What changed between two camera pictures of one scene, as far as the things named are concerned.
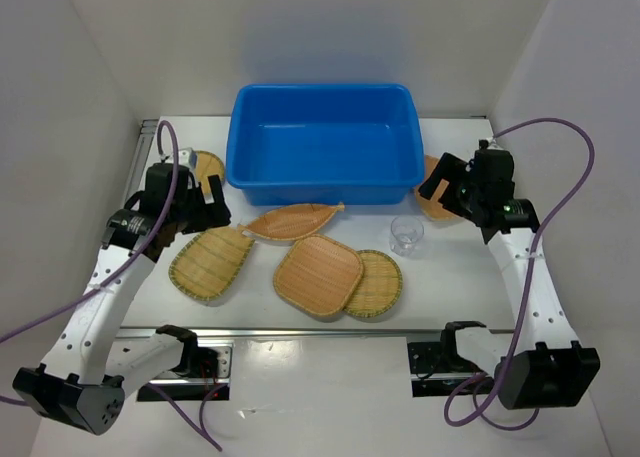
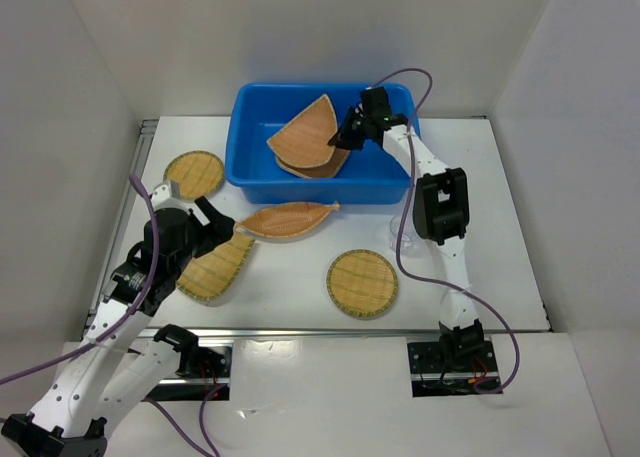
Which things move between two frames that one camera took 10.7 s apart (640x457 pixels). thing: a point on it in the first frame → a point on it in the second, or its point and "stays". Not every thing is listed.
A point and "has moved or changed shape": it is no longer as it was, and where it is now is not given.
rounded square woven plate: (206, 268) stays
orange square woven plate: (317, 276) → (327, 170)
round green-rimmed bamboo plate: (380, 286) stays
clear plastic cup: (406, 231) stays
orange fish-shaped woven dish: (289, 222) stays
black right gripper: (448, 168) → (343, 138)
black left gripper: (215, 214) → (218, 230)
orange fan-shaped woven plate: (433, 208) has moved or changed shape
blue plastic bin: (324, 144) stays
